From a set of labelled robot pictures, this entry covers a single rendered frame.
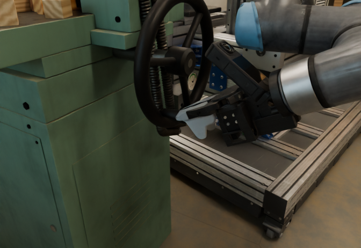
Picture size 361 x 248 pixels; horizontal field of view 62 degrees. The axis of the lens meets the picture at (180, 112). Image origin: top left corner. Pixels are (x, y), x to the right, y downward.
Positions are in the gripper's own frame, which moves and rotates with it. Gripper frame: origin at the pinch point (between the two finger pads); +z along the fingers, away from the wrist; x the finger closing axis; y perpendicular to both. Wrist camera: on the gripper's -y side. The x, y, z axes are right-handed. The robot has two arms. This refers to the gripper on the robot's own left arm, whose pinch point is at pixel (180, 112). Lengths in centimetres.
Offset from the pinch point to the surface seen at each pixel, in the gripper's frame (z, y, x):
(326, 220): 11, 80, 72
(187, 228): 54, 55, 37
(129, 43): 7.0, -16.1, 3.3
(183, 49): -0.4, -10.5, 9.2
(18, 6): 25.5, -34.0, -2.8
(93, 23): 13.7, -23.5, 3.3
